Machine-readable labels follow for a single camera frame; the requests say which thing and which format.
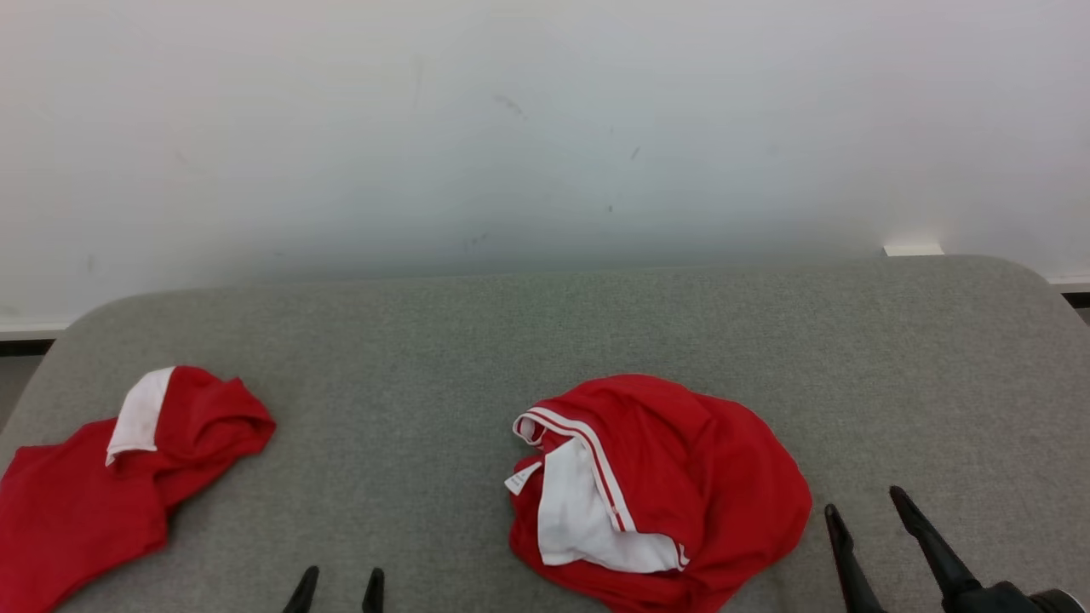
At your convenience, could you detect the red shorts white side band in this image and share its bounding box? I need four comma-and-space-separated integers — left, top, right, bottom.
0, 366, 278, 613

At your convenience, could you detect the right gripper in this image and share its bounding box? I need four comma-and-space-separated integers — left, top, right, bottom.
823, 485, 1090, 613

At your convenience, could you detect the red jersey white striped trim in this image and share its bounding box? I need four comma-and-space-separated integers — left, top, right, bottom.
504, 373, 814, 613

